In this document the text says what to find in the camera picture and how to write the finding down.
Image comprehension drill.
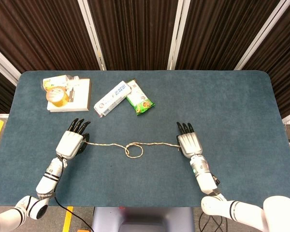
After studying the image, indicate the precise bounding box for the yellow packing tape roll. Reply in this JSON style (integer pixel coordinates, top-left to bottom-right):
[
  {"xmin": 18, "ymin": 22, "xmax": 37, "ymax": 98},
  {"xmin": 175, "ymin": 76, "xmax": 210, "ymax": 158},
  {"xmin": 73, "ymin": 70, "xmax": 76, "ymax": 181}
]
[{"xmin": 45, "ymin": 86, "xmax": 70, "ymax": 107}]

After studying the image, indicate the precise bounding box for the white toothpaste box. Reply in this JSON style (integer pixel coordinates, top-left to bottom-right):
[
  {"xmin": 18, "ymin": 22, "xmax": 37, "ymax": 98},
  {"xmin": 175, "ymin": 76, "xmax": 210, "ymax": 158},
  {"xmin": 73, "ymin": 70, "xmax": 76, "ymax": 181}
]
[{"xmin": 93, "ymin": 81, "xmax": 131, "ymax": 118}]

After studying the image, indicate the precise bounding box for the beige braided rope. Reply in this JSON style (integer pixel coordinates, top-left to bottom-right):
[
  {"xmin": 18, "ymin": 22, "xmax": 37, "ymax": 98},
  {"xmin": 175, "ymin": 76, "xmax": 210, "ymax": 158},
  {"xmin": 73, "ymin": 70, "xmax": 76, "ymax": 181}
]
[{"xmin": 83, "ymin": 141, "xmax": 182, "ymax": 159}]

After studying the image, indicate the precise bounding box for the green snack packet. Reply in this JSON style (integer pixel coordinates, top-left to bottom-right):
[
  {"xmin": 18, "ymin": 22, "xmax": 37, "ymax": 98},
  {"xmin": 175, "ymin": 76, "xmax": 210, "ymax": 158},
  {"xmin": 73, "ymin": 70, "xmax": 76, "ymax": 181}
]
[{"xmin": 125, "ymin": 79, "xmax": 156, "ymax": 116}]

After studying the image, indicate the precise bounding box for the black cable bundle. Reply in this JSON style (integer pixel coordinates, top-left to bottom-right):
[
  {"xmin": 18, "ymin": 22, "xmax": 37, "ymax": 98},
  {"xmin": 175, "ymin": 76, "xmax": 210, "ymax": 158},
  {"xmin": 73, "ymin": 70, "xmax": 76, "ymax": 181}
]
[{"xmin": 199, "ymin": 212, "xmax": 230, "ymax": 232}]

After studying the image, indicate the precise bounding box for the blue table mat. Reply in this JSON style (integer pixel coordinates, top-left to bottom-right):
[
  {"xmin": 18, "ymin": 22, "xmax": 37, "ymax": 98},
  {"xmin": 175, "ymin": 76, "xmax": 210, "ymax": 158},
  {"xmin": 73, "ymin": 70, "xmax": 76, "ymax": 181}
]
[{"xmin": 0, "ymin": 70, "xmax": 290, "ymax": 208}]

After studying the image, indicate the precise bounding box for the white flat cardboard box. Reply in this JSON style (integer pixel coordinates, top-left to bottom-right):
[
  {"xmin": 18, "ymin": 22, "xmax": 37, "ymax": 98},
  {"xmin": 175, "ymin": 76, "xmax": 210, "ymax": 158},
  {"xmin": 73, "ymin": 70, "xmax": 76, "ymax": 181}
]
[{"xmin": 47, "ymin": 77, "xmax": 92, "ymax": 113}]

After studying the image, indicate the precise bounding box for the grey robot torso base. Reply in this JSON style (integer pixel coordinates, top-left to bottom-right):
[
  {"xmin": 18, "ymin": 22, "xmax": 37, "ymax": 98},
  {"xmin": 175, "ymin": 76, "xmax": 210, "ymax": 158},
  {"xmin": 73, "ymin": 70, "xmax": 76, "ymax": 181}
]
[{"xmin": 91, "ymin": 206, "xmax": 196, "ymax": 232}]

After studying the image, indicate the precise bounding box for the brown pleated screen panel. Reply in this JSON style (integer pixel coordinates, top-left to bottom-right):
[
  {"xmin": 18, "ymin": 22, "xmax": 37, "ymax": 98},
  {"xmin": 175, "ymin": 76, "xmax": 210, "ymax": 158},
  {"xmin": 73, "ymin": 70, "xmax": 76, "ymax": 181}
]
[
  {"xmin": 244, "ymin": 0, "xmax": 290, "ymax": 119},
  {"xmin": 0, "ymin": 0, "xmax": 101, "ymax": 73},
  {"xmin": 88, "ymin": 0, "xmax": 182, "ymax": 71},
  {"xmin": 0, "ymin": 64, "xmax": 17, "ymax": 114},
  {"xmin": 176, "ymin": 0, "xmax": 274, "ymax": 71}
]

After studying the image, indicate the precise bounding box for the yellow-white snack bag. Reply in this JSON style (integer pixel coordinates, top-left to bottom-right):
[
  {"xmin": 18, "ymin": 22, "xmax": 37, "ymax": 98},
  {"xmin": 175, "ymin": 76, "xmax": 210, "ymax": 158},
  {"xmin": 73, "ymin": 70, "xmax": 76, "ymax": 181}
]
[{"xmin": 41, "ymin": 74, "xmax": 80, "ymax": 91}]

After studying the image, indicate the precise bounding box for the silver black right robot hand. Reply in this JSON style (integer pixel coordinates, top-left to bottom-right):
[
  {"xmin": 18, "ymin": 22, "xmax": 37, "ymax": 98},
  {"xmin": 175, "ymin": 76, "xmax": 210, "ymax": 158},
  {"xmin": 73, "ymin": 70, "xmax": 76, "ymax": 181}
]
[{"xmin": 175, "ymin": 121, "xmax": 203, "ymax": 158}]

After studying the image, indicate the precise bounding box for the black power cable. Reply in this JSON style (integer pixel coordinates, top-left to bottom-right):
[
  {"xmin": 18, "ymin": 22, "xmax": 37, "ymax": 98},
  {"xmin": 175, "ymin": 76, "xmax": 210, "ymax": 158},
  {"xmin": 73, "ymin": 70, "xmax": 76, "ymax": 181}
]
[{"xmin": 53, "ymin": 193, "xmax": 94, "ymax": 232}]

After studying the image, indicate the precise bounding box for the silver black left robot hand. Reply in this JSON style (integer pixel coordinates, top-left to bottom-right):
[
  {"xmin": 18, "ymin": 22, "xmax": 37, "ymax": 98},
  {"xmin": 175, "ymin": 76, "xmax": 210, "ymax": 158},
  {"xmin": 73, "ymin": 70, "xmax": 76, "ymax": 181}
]
[{"xmin": 55, "ymin": 118, "xmax": 92, "ymax": 160}]

